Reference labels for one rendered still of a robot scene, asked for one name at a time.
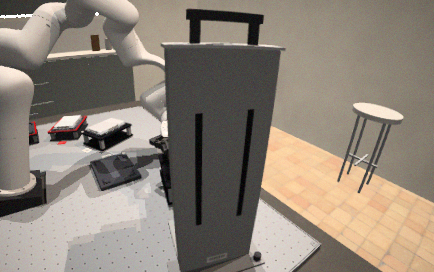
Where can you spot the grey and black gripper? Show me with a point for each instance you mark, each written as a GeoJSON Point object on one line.
{"type": "Point", "coordinates": [161, 141]}

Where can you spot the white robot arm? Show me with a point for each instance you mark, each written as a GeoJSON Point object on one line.
{"type": "Point", "coordinates": [28, 49]}

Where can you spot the black cylindrical knob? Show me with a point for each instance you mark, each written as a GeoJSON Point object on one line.
{"type": "Point", "coordinates": [257, 256]}

